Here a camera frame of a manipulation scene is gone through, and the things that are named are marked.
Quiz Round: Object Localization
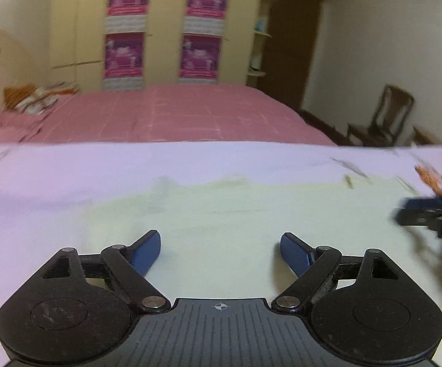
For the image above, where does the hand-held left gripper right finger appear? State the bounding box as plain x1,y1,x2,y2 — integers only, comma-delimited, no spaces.
271,232,403,314

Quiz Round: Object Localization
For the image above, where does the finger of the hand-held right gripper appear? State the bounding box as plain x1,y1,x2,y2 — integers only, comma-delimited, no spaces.
393,208,440,227
401,189,442,212

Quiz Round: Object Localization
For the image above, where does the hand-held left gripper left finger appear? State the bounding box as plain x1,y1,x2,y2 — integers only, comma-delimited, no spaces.
41,230,171,314

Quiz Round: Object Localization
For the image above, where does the pale green knit sweater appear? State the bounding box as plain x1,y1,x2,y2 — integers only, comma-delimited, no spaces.
64,178,442,367

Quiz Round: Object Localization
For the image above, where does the wooden furniture piece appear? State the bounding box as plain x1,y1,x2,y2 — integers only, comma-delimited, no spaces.
412,125,442,147

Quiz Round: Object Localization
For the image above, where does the dark wooden chair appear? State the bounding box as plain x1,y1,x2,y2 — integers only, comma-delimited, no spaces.
346,83,416,148

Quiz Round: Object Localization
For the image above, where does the purple floral bedsheet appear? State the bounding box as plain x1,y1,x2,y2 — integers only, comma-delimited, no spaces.
0,141,442,367

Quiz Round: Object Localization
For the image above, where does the pink checked bedsheet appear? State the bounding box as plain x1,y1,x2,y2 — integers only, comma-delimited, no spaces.
0,84,339,146

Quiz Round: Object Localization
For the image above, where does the orange and white cloth pile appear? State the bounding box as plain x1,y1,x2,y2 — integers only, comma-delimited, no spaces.
2,81,81,116

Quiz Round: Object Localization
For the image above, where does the dark brown wooden door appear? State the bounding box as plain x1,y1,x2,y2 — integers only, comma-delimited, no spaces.
261,0,326,112

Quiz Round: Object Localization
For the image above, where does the cream corner shelf unit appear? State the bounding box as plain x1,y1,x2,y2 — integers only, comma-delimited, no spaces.
246,0,279,88

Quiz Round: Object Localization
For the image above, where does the cream wardrobe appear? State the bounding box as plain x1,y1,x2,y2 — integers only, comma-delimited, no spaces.
51,0,268,92

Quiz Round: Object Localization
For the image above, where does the purple wall poster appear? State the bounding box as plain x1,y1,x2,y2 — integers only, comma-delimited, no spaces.
178,34,222,84
183,0,231,35
102,32,146,91
105,0,153,33

